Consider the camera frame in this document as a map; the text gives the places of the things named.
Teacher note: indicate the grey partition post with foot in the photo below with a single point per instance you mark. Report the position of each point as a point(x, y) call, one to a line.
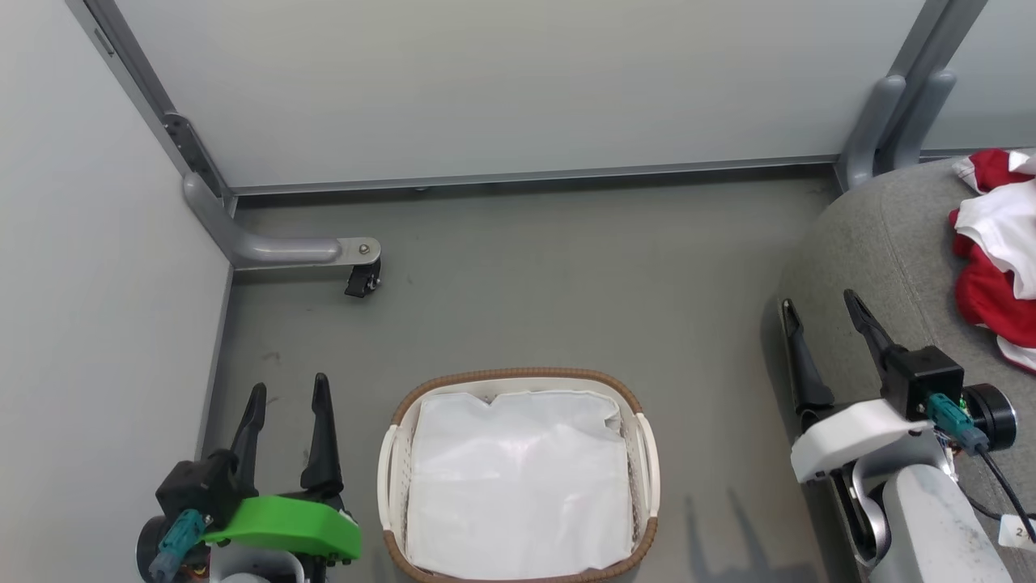
point(267, 249)

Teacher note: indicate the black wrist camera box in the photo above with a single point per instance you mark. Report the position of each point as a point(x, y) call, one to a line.
point(206, 490)
point(923, 380)

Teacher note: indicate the grey partition double post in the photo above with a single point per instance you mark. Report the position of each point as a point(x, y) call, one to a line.
point(898, 105)

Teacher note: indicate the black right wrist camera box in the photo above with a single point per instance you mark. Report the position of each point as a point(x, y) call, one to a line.
point(923, 380)

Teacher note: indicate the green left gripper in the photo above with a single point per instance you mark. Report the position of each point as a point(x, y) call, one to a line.
point(283, 526)

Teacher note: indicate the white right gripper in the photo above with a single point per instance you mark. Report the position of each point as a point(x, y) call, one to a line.
point(850, 437)

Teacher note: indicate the red and white garment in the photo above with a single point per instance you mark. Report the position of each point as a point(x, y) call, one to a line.
point(991, 275)

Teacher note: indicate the black caster wheel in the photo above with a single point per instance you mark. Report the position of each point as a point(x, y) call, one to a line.
point(363, 279)

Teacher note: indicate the teal right camera connector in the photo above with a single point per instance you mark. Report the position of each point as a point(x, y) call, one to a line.
point(955, 423)

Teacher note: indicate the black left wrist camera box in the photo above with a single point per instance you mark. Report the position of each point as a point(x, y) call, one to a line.
point(206, 490)

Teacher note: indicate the grey partition bottom rail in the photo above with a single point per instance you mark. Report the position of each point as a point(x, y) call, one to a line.
point(534, 174)

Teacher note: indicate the grey fabric sofa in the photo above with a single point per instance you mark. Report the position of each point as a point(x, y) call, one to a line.
point(890, 251)

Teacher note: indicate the white wicker-rimmed laundry basket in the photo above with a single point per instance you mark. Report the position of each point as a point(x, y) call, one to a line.
point(647, 453)

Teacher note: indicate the black round right wrist module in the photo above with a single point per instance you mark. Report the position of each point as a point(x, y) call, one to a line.
point(994, 417)

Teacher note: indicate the teal left camera connector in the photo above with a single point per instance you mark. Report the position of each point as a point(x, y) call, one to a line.
point(180, 541)

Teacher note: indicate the teal camera connector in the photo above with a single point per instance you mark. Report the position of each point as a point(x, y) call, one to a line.
point(955, 423)
point(180, 541)

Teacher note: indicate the white basket liner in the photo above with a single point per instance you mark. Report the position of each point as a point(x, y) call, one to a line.
point(518, 478)

